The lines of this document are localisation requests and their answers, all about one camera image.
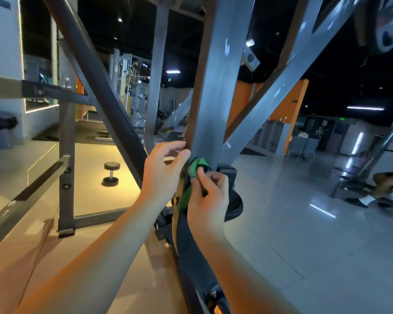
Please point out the white pillar with lit frame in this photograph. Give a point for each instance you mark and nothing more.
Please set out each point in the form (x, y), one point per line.
(6, 68)

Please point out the person's left forearm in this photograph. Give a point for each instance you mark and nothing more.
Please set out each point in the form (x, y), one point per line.
(85, 265)

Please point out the person's right hand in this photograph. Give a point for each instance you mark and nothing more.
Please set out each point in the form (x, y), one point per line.
(206, 204)

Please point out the green cleaning cloth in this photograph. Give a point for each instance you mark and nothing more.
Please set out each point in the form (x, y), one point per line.
(195, 168)

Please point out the person's right forearm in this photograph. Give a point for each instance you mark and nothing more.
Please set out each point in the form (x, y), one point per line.
(242, 278)

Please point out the grey trash bin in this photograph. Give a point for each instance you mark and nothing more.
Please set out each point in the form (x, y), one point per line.
(0, 127)

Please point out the fluorescent tube light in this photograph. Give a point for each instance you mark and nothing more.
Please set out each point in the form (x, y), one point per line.
(365, 108)
(173, 71)

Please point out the black dumbbell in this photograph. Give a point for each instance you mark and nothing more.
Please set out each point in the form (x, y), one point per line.
(111, 173)

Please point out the person's left hand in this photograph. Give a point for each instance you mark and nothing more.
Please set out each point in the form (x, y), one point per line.
(160, 173)

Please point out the grey steel gym machine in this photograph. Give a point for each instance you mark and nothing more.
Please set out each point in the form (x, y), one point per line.
(216, 75)

